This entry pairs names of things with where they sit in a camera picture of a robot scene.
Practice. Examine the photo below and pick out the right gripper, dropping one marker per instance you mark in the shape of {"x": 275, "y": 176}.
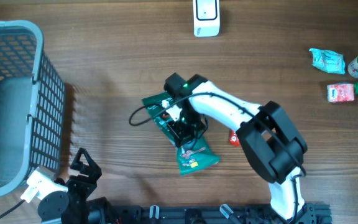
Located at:
{"x": 183, "y": 135}

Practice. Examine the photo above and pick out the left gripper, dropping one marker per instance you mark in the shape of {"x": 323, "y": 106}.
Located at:
{"x": 92, "y": 170}

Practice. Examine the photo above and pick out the green 3M gloves package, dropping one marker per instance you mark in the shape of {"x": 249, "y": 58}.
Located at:
{"x": 192, "y": 156}

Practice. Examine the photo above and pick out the red stick sachet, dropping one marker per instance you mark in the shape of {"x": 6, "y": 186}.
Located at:
{"x": 233, "y": 138}

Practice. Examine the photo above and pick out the light green tissue packet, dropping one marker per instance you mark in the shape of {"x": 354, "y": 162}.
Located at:
{"x": 328, "y": 61}

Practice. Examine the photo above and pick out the red square snack packet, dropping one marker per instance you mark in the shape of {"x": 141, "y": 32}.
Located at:
{"x": 340, "y": 92}

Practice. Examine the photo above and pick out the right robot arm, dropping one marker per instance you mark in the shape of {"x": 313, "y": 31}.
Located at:
{"x": 273, "y": 146}

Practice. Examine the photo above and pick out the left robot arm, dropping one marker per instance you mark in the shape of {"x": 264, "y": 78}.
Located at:
{"x": 72, "y": 206}

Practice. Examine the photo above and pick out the white barcode scanner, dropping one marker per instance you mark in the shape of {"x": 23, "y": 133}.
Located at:
{"x": 206, "y": 18}

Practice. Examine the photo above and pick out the grey plastic mesh basket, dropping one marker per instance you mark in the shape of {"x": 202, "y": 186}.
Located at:
{"x": 32, "y": 105}

